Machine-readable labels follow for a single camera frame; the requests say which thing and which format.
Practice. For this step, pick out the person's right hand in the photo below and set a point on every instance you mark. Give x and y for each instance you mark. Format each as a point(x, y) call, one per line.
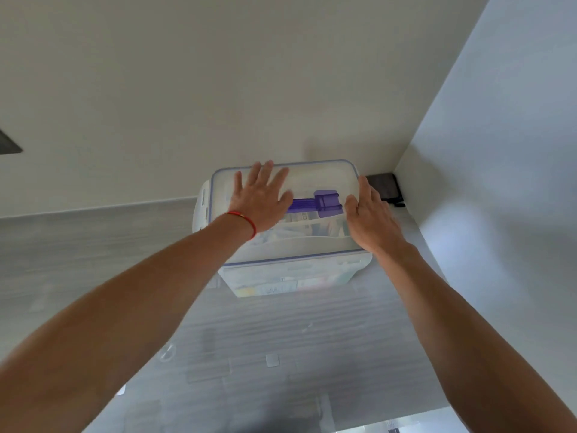
point(376, 220)

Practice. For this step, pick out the person's left hand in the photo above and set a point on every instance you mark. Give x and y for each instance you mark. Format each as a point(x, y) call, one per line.
point(259, 202)

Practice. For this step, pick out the clear plastic storage box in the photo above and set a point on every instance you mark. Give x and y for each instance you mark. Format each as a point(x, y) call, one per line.
point(293, 279)

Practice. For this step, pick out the person's right forearm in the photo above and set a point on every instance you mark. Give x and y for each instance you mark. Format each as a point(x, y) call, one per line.
point(473, 347)

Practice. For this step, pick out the person's left forearm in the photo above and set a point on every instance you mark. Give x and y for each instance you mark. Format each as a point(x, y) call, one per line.
point(112, 320)

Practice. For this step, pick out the small translucent square sticker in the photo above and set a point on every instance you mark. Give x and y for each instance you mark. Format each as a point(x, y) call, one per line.
point(272, 360)

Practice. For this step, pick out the round clear disc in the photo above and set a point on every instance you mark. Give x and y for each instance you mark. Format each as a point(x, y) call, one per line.
point(167, 353)

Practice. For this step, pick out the white lower cabinet front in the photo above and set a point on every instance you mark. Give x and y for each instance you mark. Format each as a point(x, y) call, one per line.
point(419, 423)

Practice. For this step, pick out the small white square sticker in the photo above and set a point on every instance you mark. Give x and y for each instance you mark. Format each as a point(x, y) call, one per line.
point(121, 390)

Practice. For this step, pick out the grey wall socket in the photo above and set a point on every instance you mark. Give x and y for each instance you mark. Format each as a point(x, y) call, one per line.
point(9, 144)

